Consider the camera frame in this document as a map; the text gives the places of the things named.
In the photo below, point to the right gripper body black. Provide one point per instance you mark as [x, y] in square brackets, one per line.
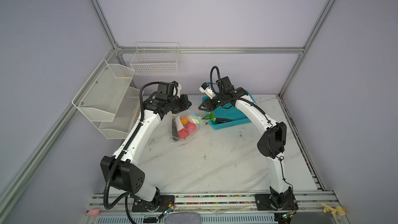
[216, 101]

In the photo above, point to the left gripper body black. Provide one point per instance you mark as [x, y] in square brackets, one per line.
[178, 104]

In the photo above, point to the orange toy tangerine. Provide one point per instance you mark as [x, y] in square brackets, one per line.
[184, 120]

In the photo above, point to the teal plastic basket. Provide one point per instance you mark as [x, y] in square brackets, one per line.
[228, 112]

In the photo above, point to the clear zip top bag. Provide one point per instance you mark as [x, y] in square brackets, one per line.
[193, 118]

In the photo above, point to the red toy fruit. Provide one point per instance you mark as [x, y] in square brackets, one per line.
[183, 133]

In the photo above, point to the pink toy fruit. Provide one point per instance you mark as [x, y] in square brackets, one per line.
[191, 127]

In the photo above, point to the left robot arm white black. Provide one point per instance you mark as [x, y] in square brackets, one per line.
[123, 177]

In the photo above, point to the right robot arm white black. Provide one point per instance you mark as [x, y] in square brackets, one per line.
[271, 143]

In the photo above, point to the white mesh lower shelf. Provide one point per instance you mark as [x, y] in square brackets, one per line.
[126, 116]

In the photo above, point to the white mesh shelf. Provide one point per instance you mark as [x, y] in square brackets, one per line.
[100, 97]
[126, 116]

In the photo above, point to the white mesh upper shelf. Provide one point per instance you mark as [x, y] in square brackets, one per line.
[100, 97]

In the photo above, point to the grey cloth pad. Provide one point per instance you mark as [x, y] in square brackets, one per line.
[183, 218]

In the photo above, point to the pink eraser block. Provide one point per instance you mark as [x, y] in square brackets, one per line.
[93, 212]

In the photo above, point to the yellow plastic clip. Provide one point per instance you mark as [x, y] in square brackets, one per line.
[335, 211]

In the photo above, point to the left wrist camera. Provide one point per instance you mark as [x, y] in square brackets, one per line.
[177, 88]

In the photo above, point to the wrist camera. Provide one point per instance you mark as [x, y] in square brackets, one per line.
[207, 89]
[177, 88]

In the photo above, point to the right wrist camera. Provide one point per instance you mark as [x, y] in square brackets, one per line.
[207, 89]

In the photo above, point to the white wire wall basket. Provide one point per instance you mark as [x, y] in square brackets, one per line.
[156, 58]

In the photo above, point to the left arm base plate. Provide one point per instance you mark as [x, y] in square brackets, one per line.
[159, 204]

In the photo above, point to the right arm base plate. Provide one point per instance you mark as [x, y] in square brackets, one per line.
[276, 202]

